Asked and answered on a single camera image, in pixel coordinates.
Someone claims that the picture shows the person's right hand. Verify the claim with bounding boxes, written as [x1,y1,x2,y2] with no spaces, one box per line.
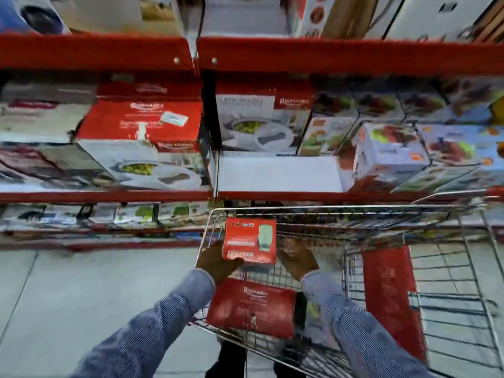
[276,241,320,282]

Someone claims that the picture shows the person's left hand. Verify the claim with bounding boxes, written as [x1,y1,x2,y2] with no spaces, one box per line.
[195,240,245,286]

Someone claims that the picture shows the small red product box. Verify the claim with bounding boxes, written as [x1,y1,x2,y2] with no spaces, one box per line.
[222,217,278,266]

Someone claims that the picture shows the person's left forearm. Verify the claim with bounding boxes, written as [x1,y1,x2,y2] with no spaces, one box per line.
[70,268,217,378]

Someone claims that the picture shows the person's right forearm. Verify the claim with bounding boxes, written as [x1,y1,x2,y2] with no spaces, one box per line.
[301,270,435,378]

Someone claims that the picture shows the large red flat box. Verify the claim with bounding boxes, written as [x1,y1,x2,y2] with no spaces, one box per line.
[205,277,298,340]

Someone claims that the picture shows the plain white box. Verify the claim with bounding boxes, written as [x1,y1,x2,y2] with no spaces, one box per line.
[217,153,344,193]

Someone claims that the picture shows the person's dark trousers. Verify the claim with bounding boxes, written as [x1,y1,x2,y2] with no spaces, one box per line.
[204,339,316,378]

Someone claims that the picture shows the red cart seat flap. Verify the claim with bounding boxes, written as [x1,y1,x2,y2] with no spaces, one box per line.
[361,246,428,363]

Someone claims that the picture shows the red and white cookware box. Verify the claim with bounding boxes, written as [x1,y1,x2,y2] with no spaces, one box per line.
[76,99,212,192]
[215,91,312,156]

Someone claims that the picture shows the row of low shelf boxes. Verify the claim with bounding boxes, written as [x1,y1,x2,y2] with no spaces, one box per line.
[0,201,215,233]

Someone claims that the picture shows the row of colourful appliance boxes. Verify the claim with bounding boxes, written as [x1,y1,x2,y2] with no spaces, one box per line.
[297,76,504,193]

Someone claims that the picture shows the red metal shelving rack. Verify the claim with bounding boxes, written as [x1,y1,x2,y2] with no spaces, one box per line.
[0,32,504,252]

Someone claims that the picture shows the grey box with dark picture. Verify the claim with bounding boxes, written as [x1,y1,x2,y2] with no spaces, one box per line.
[0,142,119,193]

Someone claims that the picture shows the white glossy box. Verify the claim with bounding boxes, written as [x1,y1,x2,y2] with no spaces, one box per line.
[202,0,295,38]

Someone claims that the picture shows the white box with red print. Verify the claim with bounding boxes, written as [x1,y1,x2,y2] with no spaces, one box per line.
[0,82,98,144]

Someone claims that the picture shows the white box with red fruit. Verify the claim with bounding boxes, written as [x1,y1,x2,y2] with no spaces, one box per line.
[292,0,407,40]

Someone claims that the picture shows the beige and white box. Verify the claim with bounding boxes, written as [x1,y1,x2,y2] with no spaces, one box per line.
[59,0,183,36]

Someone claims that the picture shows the white box with wooden stripes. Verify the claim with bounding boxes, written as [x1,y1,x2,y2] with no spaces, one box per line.
[383,0,504,43]

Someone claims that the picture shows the blue box with dark picture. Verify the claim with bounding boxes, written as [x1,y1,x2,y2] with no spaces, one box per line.
[0,0,72,36]

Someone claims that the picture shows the metal wire shopping cart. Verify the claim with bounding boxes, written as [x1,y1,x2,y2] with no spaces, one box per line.
[189,188,504,378]

